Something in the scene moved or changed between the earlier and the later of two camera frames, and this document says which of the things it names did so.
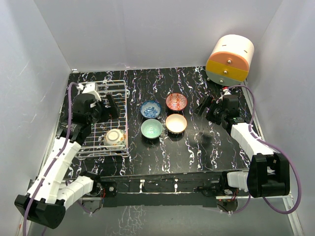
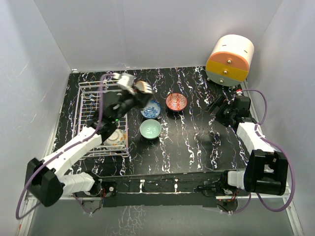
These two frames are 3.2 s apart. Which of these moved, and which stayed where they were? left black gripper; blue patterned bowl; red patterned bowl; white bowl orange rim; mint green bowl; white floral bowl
Moved: left black gripper; white bowl orange rim
Stayed: blue patterned bowl; white floral bowl; red patterned bowl; mint green bowl
